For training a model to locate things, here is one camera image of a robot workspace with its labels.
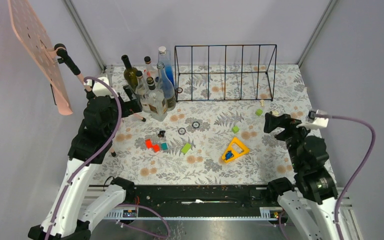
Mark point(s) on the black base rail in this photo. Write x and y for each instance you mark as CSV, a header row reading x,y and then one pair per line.
x,y
203,201

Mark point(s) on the floral table mat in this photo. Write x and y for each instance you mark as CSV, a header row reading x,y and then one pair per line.
x,y
267,160

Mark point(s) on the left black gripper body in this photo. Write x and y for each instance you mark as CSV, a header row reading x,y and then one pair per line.
x,y
129,107

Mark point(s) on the clear bottle gold band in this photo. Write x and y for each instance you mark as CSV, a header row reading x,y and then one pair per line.
x,y
150,71

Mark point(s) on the clear bottle black cap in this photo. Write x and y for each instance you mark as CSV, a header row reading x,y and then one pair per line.
x,y
156,100

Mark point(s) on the dark green wine bottle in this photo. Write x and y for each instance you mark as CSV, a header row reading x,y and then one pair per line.
x,y
129,72

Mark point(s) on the teal block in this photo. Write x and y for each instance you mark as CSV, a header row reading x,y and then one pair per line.
x,y
164,146

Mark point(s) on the clear bottle cork stopper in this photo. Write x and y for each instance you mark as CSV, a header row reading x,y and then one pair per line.
x,y
141,90

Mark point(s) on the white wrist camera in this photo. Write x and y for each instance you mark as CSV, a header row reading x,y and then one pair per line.
x,y
314,121
98,89

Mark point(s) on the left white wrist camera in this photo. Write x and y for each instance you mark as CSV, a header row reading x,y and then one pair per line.
x,y
98,89

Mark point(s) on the green cube centre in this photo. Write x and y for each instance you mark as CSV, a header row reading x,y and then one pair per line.
x,y
235,129

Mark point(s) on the black wire wine rack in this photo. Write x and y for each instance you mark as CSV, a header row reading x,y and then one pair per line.
x,y
225,72

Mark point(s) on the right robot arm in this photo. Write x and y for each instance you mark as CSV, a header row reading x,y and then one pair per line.
x,y
311,201

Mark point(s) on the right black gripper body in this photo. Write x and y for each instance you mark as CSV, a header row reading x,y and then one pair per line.
x,y
291,133

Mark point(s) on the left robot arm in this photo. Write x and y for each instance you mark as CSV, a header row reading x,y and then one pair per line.
x,y
101,120

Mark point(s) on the pink pegboard panel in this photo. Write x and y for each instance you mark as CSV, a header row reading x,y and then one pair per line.
x,y
33,36

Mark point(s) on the poker chip ten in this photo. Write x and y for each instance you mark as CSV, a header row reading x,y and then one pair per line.
x,y
181,131

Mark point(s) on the red block pair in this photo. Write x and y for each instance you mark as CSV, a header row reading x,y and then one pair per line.
x,y
150,145

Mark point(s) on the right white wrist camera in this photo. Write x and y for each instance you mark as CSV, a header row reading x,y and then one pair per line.
x,y
314,121

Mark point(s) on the green cube near rack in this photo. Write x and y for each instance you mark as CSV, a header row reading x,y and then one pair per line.
x,y
259,112

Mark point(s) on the small black knob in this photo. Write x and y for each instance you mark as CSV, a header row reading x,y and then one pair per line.
x,y
161,134

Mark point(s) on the pink tripod stand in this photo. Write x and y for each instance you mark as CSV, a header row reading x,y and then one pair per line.
x,y
64,58

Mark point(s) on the yellow triangle frame toy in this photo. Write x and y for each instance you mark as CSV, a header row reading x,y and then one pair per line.
x,y
238,148

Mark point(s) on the long green block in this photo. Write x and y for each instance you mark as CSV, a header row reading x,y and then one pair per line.
x,y
186,148

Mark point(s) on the blue glass bottle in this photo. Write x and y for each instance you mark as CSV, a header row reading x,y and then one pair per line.
x,y
164,56

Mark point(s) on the clear bottle black label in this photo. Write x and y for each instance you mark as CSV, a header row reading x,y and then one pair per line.
x,y
166,86

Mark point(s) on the poker chip fifty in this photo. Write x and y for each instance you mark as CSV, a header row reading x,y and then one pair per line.
x,y
195,124

